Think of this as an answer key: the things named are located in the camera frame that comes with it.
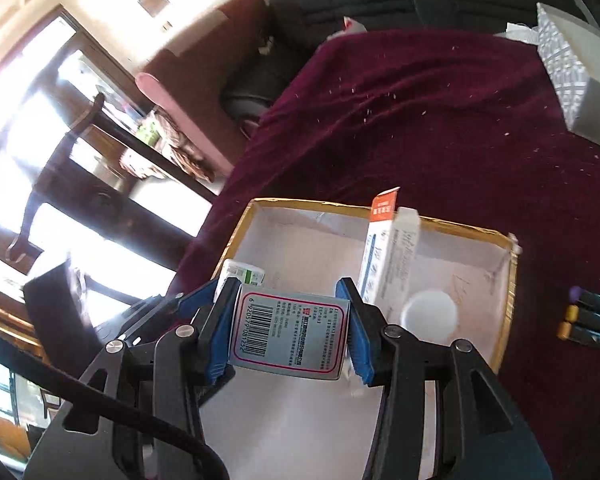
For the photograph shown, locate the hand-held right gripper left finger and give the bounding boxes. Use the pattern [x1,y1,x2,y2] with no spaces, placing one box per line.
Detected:
[27,277,242,480]

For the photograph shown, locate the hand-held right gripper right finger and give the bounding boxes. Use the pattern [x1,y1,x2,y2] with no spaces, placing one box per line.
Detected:
[336,277,553,480]

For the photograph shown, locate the white barcode medicine box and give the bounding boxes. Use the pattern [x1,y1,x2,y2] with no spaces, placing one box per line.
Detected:
[228,282,352,382]

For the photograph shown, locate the gold-edged cardboard box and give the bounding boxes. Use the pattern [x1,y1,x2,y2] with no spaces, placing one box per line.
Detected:
[177,198,521,480]

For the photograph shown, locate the white round bottle cap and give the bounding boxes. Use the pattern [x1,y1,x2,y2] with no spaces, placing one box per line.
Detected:
[401,289,459,346]

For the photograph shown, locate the white green small box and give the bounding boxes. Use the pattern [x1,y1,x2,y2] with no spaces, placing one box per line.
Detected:
[215,259,266,302]

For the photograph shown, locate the white carton with orange flap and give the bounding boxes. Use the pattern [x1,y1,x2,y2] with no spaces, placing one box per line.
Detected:
[357,187,401,307]

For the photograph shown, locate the dark wooden chair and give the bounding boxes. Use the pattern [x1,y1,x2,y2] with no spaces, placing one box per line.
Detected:
[5,92,221,267]

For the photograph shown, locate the yellow-capped black marker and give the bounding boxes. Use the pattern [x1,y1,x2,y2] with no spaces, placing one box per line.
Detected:
[564,305,600,335]
[556,322,600,357]

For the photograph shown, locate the purple-capped black marker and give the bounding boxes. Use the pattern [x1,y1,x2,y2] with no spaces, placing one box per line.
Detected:
[568,286,600,313]

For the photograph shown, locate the maroon armchair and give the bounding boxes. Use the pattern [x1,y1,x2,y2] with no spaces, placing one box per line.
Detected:
[135,0,272,177]

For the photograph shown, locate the large grey patterned box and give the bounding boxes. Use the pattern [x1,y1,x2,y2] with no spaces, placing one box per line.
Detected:
[536,2,600,157]

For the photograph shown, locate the crumpled white paper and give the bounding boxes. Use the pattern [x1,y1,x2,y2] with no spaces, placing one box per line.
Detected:
[495,22,542,47]

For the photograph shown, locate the black braided cable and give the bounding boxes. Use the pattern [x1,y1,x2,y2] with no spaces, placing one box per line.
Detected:
[0,325,231,480]

